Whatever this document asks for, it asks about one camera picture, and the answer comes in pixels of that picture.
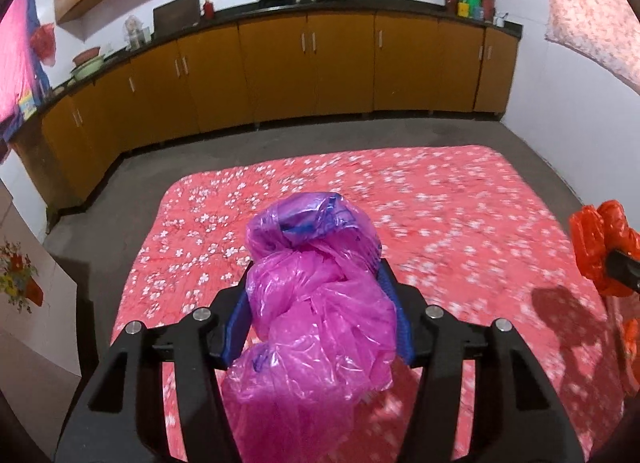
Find large red plastic bag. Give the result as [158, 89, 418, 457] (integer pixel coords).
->
[570, 200, 639, 297]

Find magenta plastic bag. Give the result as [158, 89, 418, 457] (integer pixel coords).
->
[221, 192, 397, 462]

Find brown lower kitchen cabinets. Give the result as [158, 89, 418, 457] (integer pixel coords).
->
[11, 11, 522, 209]

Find small orange plastic bag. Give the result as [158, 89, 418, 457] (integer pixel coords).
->
[623, 318, 639, 383]

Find flower sticker white cabinet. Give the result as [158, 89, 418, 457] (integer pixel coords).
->
[1, 188, 80, 375]

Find pink floral tablecloth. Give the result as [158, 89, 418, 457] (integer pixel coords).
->
[115, 145, 623, 452]

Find pink hanging floral cloth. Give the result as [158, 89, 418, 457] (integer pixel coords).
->
[546, 0, 640, 90]

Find pink window curtain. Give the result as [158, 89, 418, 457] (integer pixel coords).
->
[1, 0, 52, 143]

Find stacked bowls on counter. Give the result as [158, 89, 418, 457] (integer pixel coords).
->
[70, 47, 105, 82]

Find clear jars on counter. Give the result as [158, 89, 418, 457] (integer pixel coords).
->
[124, 15, 151, 50]

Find dark cutting board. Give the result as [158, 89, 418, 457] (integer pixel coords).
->
[153, 0, 201, 38]

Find red bottle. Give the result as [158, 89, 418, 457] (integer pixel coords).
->
[203, 0, 215, 20]

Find red bag hanging on wall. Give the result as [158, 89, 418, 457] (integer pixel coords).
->
[29, 23, 56, 67]

